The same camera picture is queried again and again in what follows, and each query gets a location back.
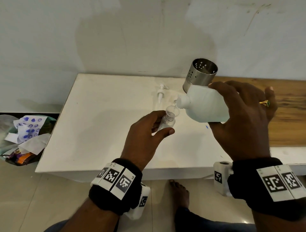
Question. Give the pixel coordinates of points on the person's right foot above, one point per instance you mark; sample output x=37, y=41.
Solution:
x=179, y=194

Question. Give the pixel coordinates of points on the white tissue paper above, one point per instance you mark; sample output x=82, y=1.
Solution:
x=35, y=143

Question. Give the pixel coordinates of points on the black right wristband with markers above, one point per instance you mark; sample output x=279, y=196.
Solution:
x=251, y=184

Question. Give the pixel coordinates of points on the person's left forearm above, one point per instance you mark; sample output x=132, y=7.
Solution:
x=93, y=220

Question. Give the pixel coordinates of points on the person's right hand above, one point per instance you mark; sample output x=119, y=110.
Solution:
x=246, y=129

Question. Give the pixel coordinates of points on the person's left leg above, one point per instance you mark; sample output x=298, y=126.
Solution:
x=56, y=227

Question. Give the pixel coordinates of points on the white paper with blue prints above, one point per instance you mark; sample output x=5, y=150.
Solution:
x=29, y=129

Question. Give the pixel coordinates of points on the wooden board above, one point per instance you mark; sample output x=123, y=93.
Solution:
x=291, y=122

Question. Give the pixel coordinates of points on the white pump dispenser head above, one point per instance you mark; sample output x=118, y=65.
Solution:
x=160, y=94

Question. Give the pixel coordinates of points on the person's right forearm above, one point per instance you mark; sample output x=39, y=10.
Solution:
x=275, y=224

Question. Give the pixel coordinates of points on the small clear bottle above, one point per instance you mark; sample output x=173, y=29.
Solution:
x=167, y=123

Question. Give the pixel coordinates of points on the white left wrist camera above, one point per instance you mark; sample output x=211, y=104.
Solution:
x=141, y=205

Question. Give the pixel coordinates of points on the perforated steel utensil holder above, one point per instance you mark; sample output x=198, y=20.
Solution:
x=198, y=76

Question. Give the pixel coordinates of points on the large white bottle blue label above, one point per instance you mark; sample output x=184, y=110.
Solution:
x=205, y=105

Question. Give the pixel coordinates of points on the white marker cube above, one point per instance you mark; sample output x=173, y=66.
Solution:
x=221, y=179

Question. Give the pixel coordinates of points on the teal waste bin with trash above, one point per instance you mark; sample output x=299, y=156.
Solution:
x=6, y=124

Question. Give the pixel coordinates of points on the orange wrapper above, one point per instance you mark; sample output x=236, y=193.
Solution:
x=24, y=158

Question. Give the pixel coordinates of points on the person's left hand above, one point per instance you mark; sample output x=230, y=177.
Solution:
x=141, y=145

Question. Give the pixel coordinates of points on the person's leg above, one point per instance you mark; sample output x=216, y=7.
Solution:
x=56, y=227
x=203, y=222

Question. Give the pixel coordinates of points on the small clear funnel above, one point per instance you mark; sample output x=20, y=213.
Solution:
x=172, y=111

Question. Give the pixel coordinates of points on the person's right leg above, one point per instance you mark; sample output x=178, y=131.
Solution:
x=203, y=222

